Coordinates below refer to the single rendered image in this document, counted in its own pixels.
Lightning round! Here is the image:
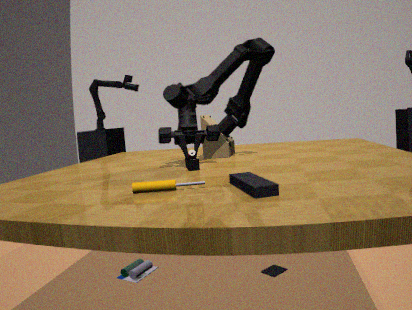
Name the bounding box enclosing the yellow-handled screwdriver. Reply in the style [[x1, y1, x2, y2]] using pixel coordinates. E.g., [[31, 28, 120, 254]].
[[132, 180, 205, 193]]

